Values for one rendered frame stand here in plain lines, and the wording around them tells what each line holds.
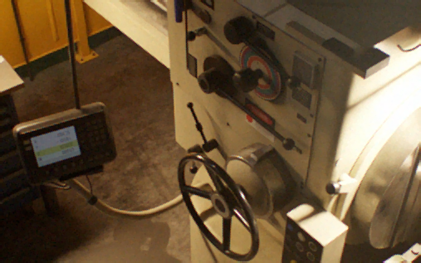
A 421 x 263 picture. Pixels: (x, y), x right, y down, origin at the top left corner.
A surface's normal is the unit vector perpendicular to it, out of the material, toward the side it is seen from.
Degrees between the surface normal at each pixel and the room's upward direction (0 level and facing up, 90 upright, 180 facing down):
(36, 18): 90
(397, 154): 43
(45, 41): 90
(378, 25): 0
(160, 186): 0
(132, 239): 0
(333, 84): 90
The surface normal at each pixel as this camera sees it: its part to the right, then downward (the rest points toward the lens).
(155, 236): 0.00, -0.73
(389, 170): -0.59, -0.12
